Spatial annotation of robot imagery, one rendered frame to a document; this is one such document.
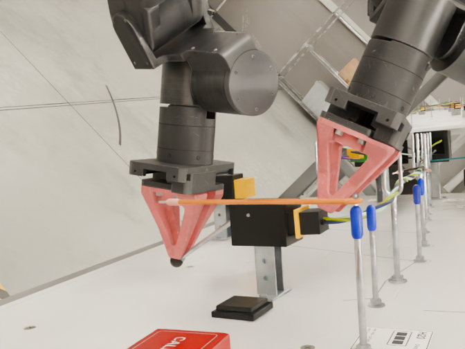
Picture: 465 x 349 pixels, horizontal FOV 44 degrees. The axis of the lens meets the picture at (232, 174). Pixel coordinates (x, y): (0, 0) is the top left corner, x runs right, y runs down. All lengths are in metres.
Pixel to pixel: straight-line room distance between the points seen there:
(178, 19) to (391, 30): 0.19
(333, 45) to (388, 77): 7.58
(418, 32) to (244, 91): 0.15
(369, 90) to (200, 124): 0.16
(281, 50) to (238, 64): 7.71
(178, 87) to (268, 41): 7.71
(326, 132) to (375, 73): 0.06
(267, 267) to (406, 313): 0.13
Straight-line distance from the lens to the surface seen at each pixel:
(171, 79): 0.56
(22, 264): 2.11
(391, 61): 0.51
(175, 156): 0.56
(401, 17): 0.52
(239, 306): 0.50
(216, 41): 0.52
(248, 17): 8.36
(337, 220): 0.53
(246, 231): 0.54
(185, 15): 0.55
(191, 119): 0.56
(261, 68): 0.51
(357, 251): 0.39
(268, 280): 0.55
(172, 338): 0.35
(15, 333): 0.53
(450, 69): 0.55
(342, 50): 8.06
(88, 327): 0.52
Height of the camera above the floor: 1.30
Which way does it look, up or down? 19 degrees down
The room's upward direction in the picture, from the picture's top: 44 degrees clockwise
